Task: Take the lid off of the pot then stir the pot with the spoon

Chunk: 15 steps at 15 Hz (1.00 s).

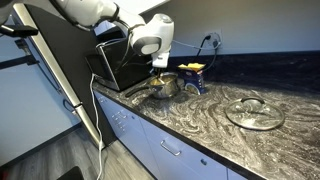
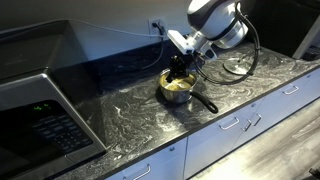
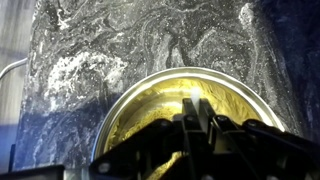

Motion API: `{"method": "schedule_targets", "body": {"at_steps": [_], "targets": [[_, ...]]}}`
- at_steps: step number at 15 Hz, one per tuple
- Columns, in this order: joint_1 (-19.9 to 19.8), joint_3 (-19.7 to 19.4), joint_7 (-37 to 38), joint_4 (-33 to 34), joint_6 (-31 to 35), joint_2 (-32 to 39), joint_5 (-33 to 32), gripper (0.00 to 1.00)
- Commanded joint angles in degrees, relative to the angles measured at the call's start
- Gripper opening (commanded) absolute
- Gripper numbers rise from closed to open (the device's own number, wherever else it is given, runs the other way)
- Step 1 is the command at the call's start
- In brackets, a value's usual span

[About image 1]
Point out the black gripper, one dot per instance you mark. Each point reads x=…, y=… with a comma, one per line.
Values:
x=160, y=72

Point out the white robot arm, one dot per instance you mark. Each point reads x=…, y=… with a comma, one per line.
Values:
x=100, y=10

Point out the yellow cooked pasta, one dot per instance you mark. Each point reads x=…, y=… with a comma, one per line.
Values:
x=169, y=79

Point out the black steel microwave oven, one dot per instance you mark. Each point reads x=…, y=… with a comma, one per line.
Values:
x=113, y=66

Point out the small metal drawer pull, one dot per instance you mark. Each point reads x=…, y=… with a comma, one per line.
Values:
x=121, y=115
x=122, y=126

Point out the small round cabinet knob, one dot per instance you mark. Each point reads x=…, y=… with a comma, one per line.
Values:
x=203, y=162

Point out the black metal bar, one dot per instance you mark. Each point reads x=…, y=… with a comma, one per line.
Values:
x=16, y=61
x=20, y=30

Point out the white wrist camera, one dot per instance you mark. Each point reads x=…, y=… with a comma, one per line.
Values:
x=161, y=60

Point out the white wall outlet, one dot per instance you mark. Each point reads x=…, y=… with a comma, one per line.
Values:
x=217, y=34

